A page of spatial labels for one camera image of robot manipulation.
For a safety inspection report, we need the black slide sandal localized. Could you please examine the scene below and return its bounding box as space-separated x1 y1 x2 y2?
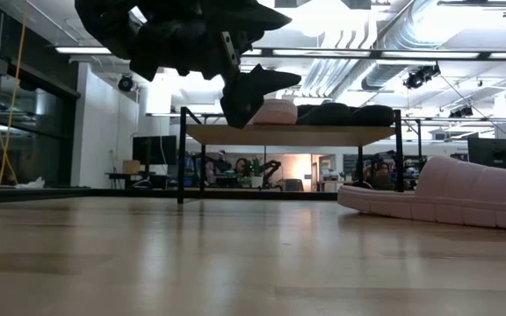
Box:
295 102 356 127
350 104 395 127

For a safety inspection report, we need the black aluminium table frame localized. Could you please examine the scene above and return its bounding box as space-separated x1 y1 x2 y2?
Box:
0 185 340 204

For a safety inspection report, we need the plant in white pot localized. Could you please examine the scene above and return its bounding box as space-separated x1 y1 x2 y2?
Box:
240 157 265 189

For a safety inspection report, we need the silver ventilation duct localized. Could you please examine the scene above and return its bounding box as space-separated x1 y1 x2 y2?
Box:
305 0 441 100

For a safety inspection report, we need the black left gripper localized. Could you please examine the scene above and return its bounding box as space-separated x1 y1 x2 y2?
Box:
129 0 302 129

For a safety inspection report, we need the pink slide sandal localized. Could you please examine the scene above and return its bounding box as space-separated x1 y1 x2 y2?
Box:
250 98 300 126
336 155 506 231

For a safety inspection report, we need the black ceiling spotlight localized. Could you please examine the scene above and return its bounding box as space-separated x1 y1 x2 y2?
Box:
403 63 442 90
449 104 474 119
118 73 135 93

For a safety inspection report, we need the yellow cable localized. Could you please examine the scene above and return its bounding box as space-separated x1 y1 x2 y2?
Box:
0 17 28 188

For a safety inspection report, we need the black monitor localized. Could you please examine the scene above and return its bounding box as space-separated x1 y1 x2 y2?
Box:
467 136 506 179
132 135 178 167

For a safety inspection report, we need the white cloth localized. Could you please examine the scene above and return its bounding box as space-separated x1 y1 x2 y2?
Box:
15 176 46 190

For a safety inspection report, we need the overhead light bar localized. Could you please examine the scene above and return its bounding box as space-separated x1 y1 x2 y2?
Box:
54 46 506 61

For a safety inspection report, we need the wooden shelf with black frame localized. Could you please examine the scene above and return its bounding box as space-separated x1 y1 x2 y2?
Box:
177 106 406 205

